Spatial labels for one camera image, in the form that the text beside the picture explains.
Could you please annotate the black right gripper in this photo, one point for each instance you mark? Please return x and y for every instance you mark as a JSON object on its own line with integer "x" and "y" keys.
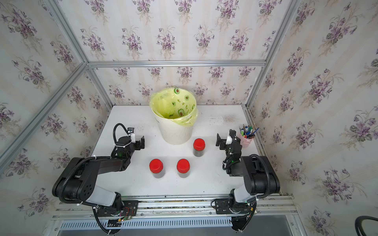
{"x": 223, "y": 142}

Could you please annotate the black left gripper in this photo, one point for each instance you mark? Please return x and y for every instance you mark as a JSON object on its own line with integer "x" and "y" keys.
{"x": 139, "y": 143}

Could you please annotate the glass tea jar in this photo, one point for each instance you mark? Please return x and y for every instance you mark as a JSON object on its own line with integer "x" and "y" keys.
{"x": 183, "y": 168}

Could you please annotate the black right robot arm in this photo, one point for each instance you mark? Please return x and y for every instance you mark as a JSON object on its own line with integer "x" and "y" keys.
{"x": 259, "y": 181}

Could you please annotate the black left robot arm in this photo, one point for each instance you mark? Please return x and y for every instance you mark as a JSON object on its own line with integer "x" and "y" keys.
{"x": 77, "y": 182}

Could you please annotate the pink pen holder cup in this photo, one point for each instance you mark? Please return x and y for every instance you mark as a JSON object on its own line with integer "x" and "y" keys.
{"x": 245, "y": 142}

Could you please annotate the pens in cup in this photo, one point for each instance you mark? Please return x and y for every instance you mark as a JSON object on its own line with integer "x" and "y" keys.
{"x": 248, "y": 131}

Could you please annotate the left red lid jar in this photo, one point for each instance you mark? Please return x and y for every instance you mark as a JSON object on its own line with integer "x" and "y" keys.
{"x": 157, "y": 168}

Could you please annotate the red lid jar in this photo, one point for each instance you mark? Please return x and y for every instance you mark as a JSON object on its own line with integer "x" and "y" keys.
{"x": 157, "y": 168}
{"x": 199, "y": 147}

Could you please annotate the right red lid jar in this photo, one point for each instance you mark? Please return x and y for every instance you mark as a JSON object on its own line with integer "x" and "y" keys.
{"x": 199, "y": 147}

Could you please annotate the green avocado print bag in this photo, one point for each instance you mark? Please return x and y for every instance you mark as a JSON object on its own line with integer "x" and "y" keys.
{"x": 176, "y": 105}

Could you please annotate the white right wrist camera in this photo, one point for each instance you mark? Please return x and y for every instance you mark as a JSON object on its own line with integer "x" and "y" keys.
{"x": 229, "y": 140}

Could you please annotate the aluminium frame bars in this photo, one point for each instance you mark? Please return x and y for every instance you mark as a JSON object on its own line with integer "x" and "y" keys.
{"x": 88, "y": 67}

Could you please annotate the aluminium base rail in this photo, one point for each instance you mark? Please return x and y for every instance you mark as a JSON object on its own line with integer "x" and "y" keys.
{"x": 163, "y": 212}

